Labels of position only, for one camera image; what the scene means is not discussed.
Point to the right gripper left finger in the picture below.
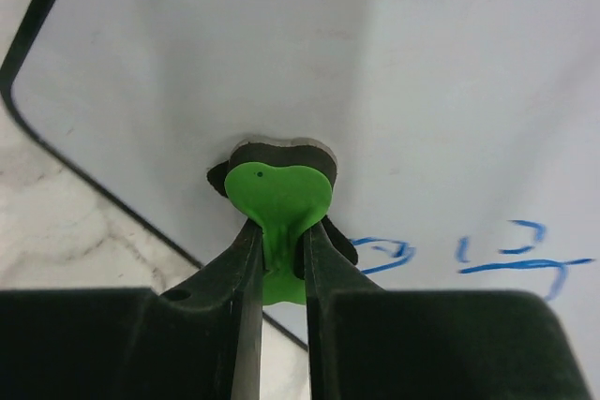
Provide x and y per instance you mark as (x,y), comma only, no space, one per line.
(199,340)

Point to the green black whiteboard eraser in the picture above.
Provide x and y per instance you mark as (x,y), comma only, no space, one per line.
(285,187)

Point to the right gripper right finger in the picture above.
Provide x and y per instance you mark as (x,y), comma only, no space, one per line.
(365,342)

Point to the white whiteboard black frame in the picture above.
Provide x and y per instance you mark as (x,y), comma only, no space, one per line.
(466,132)

